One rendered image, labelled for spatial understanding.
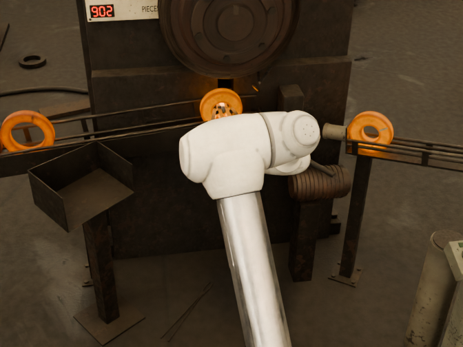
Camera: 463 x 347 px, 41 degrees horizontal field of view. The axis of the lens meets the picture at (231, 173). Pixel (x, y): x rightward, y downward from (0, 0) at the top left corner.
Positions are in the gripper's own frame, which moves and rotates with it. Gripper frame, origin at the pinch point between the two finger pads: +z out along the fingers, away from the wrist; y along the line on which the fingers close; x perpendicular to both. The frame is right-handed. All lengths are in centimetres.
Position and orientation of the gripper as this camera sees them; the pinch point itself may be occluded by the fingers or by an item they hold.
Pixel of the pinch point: (221, 104)
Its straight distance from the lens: 223.7
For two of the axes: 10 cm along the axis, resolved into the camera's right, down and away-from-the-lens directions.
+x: 0.2, -7.9, -6.1
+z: -1.6, -6.0, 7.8
